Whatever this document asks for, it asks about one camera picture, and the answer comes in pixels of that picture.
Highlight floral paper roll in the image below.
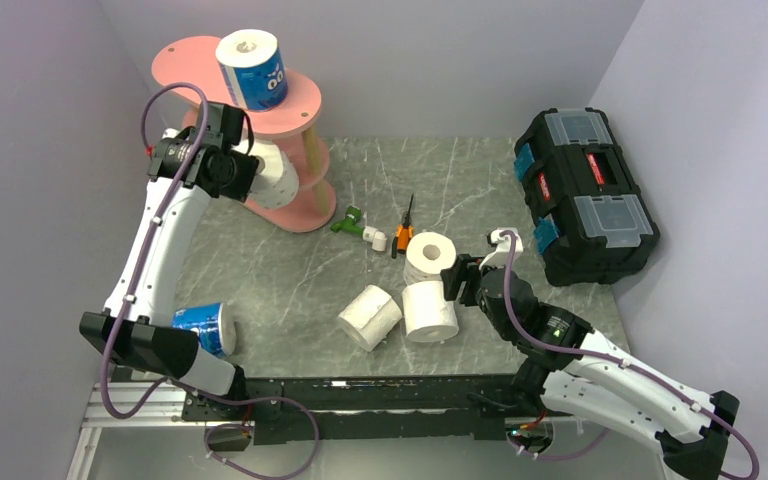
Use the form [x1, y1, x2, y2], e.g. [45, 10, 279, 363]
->
[248, 139, 299, 210]
[403, 232, 457, 285]

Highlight blue paper roll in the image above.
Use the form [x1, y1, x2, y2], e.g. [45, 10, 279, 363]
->
[215, 29, 288, 112]

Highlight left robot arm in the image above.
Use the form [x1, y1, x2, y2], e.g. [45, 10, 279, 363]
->
[79, 102, 259, 420]

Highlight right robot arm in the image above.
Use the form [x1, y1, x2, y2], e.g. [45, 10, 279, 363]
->
[441, 255, 739, 479]

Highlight white pipe elbow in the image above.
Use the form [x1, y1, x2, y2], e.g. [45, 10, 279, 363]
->
[362, 226, 388, 253]

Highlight pink three-tier shelf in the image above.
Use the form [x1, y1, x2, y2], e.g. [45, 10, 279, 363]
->
[151, 36, 336, 233]

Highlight floral paper roll upright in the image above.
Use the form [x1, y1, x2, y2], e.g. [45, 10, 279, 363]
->
[403, 232, 457, 285]

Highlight plain white embossed roll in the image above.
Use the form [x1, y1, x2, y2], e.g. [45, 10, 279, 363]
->
[402, 280, 459, 343]

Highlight orange black pliers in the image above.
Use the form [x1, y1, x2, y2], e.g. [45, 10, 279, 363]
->
[390, 194, 415, 259]

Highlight plain white paper roll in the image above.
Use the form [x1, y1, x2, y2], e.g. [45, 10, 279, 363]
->
[337, 285, 403, 352]

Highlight green pipe fitting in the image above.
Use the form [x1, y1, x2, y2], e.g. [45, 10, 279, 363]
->
[330, 206, 364, 237]

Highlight black tool box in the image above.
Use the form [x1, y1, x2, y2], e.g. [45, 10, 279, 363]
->
[513, 107, 661, 287]

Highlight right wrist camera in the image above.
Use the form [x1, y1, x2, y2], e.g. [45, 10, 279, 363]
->
[479, 228, 523, 269]

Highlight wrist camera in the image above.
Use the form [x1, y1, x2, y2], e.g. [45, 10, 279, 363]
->
[479, 228, 523, 269]
[146, 127, 192, 162]

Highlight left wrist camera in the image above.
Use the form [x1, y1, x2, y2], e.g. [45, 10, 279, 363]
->
[146, 127, 192, 162]

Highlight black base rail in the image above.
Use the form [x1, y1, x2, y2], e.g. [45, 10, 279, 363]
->
[182, 374, 542, 446]

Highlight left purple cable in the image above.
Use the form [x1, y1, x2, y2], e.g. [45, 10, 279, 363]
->
[99, 82, 321, 480]

